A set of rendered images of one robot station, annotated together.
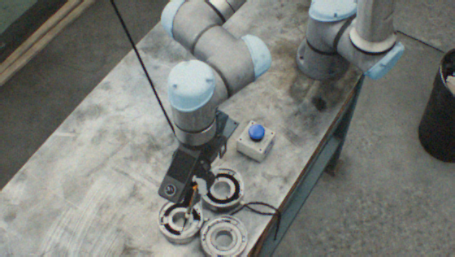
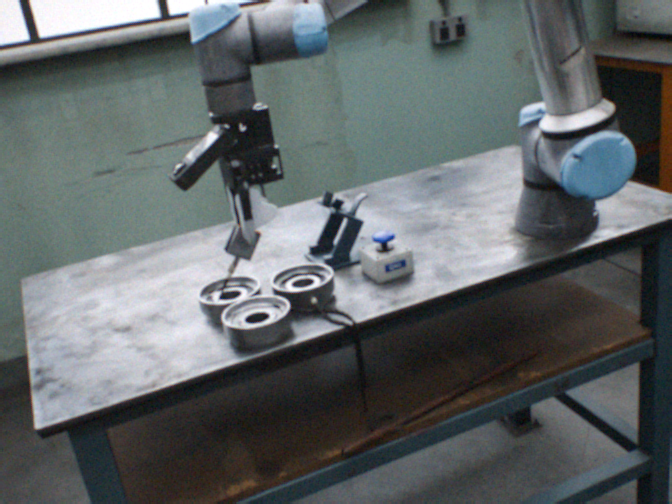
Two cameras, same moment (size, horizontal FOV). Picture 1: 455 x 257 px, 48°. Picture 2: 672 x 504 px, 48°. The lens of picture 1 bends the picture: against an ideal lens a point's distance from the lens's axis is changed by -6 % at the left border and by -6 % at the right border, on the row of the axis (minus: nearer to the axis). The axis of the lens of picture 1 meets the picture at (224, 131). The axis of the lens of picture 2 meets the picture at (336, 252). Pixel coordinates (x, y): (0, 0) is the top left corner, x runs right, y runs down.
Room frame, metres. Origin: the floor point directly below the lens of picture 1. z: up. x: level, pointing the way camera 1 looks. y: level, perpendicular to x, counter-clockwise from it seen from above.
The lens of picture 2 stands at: (-0.30, -0.73, 1.36)
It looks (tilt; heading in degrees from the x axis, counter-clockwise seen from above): 23 degrees down; 37
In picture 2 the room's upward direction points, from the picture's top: 9 degrees counter-clockwise
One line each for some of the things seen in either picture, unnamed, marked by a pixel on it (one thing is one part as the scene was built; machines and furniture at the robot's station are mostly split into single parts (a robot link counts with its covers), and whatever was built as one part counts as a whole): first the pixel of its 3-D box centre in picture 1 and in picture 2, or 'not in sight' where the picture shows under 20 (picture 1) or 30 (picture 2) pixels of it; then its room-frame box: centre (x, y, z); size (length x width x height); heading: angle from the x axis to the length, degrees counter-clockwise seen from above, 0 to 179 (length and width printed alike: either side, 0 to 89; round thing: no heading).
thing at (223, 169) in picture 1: (222, 189); (303, 287); (0.58, 0.01, 0.82); 0.10 x 0.10 x 0.04
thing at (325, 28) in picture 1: (333, 19); (555, 138); (0.99, -0.29, 0.97); 0.13 x 0.12 x 0.14; 40
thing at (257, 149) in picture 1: (257, 139); (389, 258); (0.72, -0.08, 0.82); 0.08 x 0.07 x 0.05; 147
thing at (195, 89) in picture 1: (193, 95); (222, 43); (0.54, 0.05, 1.23); 0.09 x 0.08 x 0.11; 130
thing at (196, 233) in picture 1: (180, 220); (231, 299); (0.50, 0.10, 0.82); 0.10 x 0.10 x 0.04
